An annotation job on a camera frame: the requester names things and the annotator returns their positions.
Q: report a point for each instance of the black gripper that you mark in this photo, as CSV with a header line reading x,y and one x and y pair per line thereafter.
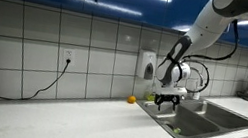
x,y
167,98

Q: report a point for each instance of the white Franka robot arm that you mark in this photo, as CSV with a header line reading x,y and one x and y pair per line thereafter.
x,y
205,25

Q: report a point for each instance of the stainless steel double sink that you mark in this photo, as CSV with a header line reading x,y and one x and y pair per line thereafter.
x,y
195,125

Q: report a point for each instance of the yellow-green dish soap bottle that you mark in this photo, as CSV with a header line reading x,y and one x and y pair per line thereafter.
x,y
149,97

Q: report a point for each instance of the white pump soap bottle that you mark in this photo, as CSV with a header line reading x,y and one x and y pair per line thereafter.
x,y
196,95

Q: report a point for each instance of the chrome gooseneck faucet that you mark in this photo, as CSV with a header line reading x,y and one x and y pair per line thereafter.
x,y
200,79

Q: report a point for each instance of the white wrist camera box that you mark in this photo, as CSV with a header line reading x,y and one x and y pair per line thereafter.
x,y
171,90

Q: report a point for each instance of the white wall soap dispenser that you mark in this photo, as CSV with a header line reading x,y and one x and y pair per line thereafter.
x,y
145,71

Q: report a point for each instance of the white wall power outlet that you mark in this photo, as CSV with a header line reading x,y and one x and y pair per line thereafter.
x,y
67,52

